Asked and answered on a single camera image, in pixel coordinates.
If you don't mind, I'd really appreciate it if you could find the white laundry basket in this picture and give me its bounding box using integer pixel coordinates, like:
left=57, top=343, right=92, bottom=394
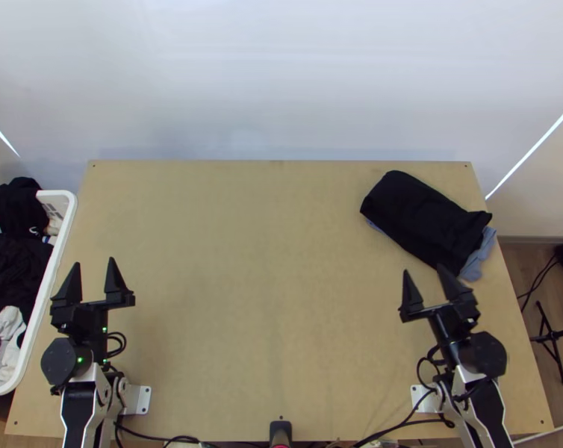
left=0, top=188, right=78, bottom=396

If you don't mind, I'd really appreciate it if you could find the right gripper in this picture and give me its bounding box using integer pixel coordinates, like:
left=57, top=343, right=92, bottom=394
left=399, top=264, right=481, bottom=358

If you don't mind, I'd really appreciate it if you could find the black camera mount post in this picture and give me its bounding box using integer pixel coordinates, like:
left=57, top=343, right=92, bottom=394
left=268, top=420, right=293, bottom=448

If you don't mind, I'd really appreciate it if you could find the dark t-shirt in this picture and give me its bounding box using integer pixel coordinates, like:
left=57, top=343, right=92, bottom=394
left=359, top=169, right=494, bottom=276

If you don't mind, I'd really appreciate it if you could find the black cable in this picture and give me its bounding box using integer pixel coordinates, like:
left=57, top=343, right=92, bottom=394
left=105, top=332, right=128, bottom=358
left=114, top=419, right=199, bottom=448
left=355, top=409, right=452, bottom=445
left=416, top=345, right=447, bottom=389
left=516, top=254, right=562, bottom=313

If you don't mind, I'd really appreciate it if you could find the light blue garment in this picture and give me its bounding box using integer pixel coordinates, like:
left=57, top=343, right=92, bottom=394
left=366, top=219, right=498, bottom=282

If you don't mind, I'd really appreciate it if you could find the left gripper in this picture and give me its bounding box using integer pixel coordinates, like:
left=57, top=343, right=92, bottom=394
left=49, top=256, right=137, bottom=349

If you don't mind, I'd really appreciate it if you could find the black tripod stand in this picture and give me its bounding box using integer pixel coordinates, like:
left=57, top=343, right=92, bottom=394
left=529, top=300, right=563, bottom=387

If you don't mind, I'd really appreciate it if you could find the heap of clothes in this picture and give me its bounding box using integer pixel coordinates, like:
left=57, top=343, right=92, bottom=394
left=0, top=177, right=60, bottom=380

